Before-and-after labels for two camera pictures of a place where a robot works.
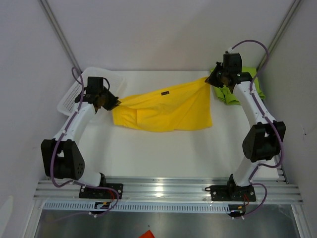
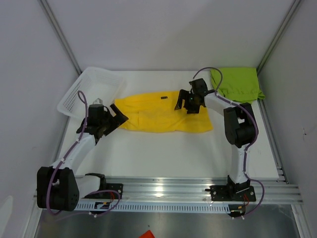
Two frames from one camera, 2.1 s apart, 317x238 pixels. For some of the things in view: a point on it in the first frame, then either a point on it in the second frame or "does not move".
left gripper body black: (109, 100) -> (105, 122)
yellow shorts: (184, 107) does not move
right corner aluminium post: (281, 29) does not move
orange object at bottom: (147, 234) does not move
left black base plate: (102, 194) does not move
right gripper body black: (217, 77) -> (193, 95)
